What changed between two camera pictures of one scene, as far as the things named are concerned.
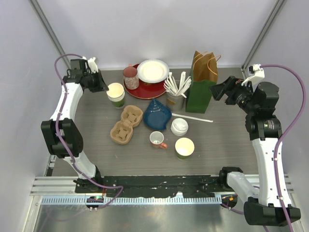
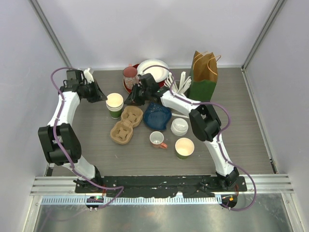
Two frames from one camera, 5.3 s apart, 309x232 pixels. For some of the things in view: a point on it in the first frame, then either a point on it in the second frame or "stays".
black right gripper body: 241,95 to 139,95
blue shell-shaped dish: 156,115 stays
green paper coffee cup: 184,147 stays
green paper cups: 116,94 to 114,104
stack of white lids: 179,126 stays
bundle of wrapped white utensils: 170,85 stays
